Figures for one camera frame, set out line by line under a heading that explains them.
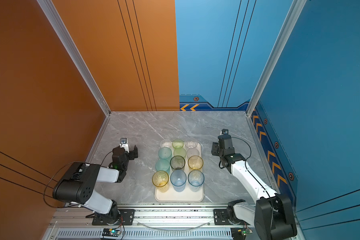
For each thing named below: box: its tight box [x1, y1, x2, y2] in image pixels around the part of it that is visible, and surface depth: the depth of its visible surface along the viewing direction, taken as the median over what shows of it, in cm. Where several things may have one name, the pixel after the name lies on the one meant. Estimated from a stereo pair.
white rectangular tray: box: [154, 188, 204, 203], surface depth 82 cm
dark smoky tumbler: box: [170, 155, 186, 171], surface depth 82 cm
